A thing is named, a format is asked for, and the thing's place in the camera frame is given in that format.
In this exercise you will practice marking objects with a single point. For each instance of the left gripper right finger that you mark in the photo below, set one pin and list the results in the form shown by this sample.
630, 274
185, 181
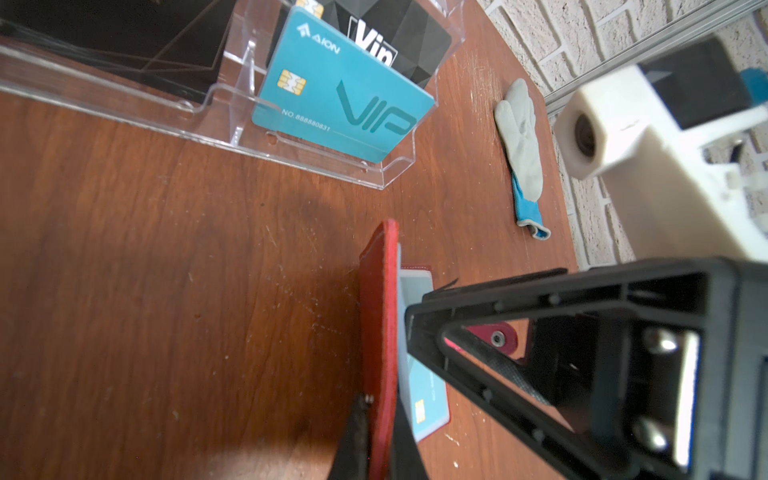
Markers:
406, 461

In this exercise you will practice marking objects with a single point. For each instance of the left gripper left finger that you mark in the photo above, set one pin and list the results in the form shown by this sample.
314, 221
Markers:
352, 455

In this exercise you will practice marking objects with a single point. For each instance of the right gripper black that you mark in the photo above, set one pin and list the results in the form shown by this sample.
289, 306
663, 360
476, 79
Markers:
669, 362

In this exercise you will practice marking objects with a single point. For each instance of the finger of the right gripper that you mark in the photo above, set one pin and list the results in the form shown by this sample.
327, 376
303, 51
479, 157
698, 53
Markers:
532, 352

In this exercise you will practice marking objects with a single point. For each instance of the light teal card from holder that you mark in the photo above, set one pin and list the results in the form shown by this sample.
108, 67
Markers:
423, 393

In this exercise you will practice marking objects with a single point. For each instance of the red leather card holder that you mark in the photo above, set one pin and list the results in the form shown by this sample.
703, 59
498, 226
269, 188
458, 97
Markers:
380, 263

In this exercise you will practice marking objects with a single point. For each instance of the clear acrylic card display stand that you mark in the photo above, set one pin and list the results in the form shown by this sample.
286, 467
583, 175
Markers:
224, 119

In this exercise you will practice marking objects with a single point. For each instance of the teal VIP card in stand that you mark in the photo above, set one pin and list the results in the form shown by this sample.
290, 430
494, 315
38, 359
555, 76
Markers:
323, 88

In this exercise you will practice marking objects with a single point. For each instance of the black logo Vip card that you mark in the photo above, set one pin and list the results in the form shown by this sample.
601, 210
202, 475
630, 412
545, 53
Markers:
365, 42

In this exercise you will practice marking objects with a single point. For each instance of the grey work glove blue cuff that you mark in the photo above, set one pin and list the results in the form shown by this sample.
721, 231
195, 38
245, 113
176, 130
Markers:
515, 120

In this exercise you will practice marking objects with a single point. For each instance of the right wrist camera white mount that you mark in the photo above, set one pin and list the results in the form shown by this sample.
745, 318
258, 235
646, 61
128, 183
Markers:
643, 131

